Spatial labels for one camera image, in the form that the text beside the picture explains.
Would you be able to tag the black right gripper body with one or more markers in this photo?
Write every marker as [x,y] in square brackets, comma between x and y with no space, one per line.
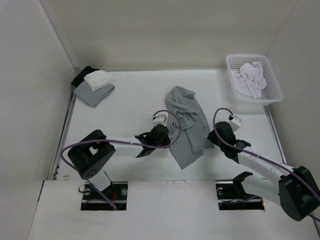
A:
[213,138]

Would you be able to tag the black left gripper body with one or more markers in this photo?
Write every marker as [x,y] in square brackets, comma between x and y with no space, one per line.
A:
[164,142]

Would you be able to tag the grey tank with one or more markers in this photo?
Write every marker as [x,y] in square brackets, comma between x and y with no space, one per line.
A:
[90,97]
[188,124]

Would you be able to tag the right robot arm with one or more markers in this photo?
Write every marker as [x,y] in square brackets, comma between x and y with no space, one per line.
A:
[292,188]

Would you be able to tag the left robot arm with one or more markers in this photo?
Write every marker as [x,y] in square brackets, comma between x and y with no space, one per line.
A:
[90,158]

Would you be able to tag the white tank top in basket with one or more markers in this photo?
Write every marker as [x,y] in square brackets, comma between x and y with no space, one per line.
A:
[250,80]

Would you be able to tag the folded grey tank top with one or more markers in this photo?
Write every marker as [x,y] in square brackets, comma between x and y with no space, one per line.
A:
[90,97]

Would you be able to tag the folded white tank top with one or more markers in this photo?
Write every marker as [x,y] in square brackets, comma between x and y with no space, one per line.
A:
[99,79]

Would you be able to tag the folded black tank top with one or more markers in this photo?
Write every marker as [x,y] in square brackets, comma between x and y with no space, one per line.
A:
[80,77]

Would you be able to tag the white plastic basket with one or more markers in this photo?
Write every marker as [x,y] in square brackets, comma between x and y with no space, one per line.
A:
[271,94]

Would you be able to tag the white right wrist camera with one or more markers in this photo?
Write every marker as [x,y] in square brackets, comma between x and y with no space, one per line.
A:
[235,122]

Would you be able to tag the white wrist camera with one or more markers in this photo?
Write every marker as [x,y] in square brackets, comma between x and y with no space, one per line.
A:
[235,122]
[160,119]

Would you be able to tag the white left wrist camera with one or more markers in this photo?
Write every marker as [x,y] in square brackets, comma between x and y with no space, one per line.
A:
[160,119]

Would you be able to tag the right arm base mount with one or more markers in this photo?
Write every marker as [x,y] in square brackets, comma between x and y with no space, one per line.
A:
[231,195]

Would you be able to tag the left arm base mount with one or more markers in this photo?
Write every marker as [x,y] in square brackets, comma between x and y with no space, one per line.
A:
[117,193]

